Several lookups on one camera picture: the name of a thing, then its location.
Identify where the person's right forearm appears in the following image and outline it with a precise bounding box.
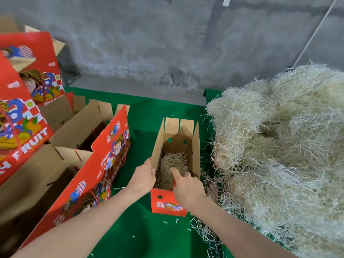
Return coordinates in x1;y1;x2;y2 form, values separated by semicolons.
188;199;299;258

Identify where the person's right hand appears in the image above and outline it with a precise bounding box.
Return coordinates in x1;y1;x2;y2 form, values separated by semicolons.
169;166;207;213

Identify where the small straw filler clump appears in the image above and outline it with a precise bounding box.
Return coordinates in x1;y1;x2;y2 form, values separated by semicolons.
156;152;190;190

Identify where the person's left hand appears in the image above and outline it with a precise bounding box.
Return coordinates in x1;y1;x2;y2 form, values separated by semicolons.
125;157;157;199

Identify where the group of red boxes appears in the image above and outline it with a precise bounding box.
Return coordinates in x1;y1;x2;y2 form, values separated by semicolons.
0;16;131;258

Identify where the person's left forearm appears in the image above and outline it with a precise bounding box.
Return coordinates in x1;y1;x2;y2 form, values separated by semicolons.
11;188;140;258

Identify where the red cardboard box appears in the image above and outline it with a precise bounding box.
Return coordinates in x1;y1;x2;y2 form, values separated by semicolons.
149;116;202;217

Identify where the pile of wood wool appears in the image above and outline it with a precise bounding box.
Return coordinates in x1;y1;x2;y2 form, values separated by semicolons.
191;63;344;258

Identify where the white pole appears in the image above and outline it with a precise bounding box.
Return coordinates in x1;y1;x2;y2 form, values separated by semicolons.
293;0;340;68

